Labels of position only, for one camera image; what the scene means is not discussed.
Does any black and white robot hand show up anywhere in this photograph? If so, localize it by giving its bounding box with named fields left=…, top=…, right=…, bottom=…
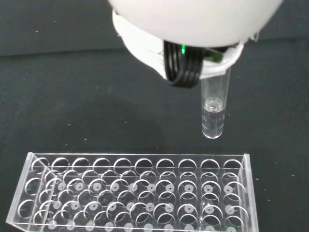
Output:
left=107, top=0, right=284, bottom=89

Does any clear acrylic test tube rack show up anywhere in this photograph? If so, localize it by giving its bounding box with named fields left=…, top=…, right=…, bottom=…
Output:
left=4, top=152, right=259, bottom=232

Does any black bench cloth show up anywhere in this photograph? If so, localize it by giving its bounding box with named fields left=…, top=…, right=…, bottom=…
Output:
left=0, top=0, right=309, bottom=232

